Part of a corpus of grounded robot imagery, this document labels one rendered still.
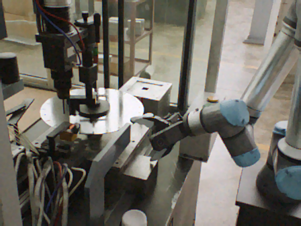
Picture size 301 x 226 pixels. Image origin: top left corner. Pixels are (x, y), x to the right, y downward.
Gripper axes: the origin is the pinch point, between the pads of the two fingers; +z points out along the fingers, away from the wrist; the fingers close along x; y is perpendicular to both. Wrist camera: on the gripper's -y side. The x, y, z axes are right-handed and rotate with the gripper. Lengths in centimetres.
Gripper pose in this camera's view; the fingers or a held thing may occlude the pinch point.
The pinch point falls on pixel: (138, 140)
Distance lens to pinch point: 113.8
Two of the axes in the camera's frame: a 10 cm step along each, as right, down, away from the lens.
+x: -4.2, -8.9, -1.6
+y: 5.0, -3.8, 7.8
